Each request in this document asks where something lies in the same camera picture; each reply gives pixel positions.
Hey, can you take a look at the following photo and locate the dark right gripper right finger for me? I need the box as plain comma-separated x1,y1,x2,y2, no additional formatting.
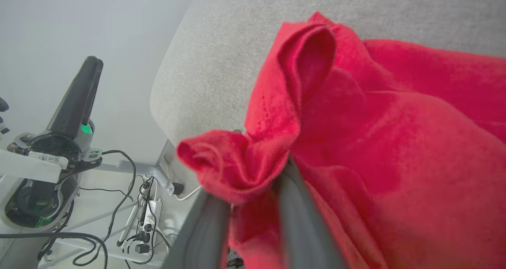
277,156,349,269

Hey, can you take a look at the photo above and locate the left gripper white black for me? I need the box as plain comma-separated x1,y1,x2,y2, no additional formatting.
0,56,104,183

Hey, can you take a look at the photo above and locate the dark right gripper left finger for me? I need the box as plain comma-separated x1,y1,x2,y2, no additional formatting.
162,190,232,269

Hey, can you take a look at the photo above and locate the red and white jersey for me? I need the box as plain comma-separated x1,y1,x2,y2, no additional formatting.
176,11,506,269

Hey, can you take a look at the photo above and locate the white power strip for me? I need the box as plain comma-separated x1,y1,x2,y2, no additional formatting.
140,199,163,239

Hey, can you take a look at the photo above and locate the grey fabric table surface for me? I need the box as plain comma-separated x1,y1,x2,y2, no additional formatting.
149,0,506,196

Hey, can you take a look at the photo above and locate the white thin cable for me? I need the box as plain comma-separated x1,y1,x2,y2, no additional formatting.
173,185,203,201

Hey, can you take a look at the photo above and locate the grey metal frame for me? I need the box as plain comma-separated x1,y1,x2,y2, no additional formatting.
93,139,176,196

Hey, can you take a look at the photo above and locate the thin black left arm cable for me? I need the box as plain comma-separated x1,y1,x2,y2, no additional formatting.
79,150,137,246

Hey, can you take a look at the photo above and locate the thick black floor cable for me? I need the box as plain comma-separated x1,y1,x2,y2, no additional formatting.
0,232,109,269

